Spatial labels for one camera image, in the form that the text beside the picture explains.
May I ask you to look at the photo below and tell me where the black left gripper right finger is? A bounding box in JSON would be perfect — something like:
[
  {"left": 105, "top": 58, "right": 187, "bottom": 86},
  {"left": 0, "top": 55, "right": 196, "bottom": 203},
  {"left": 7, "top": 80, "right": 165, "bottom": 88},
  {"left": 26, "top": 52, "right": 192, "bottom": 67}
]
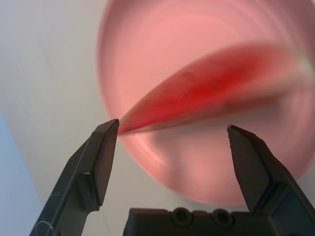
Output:
[{"left": 226, "top": 124, "right": 315, "bottom": 214}]

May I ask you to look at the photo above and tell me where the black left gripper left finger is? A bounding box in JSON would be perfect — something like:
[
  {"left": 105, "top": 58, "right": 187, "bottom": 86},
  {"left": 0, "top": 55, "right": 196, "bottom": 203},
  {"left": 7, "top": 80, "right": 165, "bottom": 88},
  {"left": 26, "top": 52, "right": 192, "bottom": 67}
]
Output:
[{"left": 29, "top": 118, "right": 121, "bottom": 236}]

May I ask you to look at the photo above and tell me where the red toy watermelon slice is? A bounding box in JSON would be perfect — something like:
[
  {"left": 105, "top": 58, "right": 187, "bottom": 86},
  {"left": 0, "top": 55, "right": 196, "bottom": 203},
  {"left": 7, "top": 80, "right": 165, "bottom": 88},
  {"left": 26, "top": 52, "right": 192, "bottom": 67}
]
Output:
[{"left": 118, "top": 43, "right": 315, "bottom": 135}]

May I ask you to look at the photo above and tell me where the pink plastic plate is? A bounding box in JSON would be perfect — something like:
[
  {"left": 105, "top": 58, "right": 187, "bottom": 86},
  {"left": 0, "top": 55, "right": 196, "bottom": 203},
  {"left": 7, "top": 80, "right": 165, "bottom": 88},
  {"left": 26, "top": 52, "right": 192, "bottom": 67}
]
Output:
[{"left": 97, "top": 0, "right": 315, "bottom": 207}]

